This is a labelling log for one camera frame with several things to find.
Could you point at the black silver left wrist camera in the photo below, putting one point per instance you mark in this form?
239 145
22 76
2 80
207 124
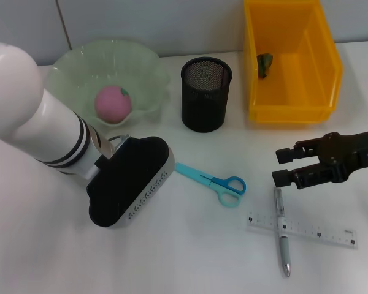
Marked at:
128 180

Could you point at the clear plastic ruler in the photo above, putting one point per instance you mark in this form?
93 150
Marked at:
312 229

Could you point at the silver ballpoint pen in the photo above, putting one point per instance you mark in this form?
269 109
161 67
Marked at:
283 245

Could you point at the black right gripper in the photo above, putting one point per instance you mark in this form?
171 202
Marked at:
346 156

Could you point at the yellow plastic bin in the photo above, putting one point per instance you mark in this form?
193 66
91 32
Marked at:
294 92

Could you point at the green plastic wrapper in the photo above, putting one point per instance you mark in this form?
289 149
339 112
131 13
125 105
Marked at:
264 65

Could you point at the black mesh pen holder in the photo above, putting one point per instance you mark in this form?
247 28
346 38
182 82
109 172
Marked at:
204 98

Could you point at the pink peach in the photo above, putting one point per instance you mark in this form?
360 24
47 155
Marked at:
113 104

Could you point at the pale green glass fruit plate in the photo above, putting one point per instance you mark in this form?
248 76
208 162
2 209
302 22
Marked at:
110 64

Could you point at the blue scissors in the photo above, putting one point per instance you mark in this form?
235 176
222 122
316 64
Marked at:
202 177

